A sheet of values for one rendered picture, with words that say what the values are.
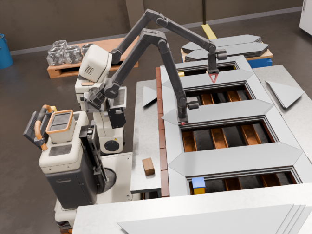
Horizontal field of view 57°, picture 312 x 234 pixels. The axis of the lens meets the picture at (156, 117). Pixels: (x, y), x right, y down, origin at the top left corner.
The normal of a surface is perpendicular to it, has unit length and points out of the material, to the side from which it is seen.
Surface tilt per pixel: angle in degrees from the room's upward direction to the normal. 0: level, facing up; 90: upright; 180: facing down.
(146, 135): 0
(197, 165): 0
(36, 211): 0
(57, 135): 92
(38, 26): 90
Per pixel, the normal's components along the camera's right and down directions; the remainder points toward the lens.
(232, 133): -0.13, -0.80
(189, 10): 0.07, 0.59
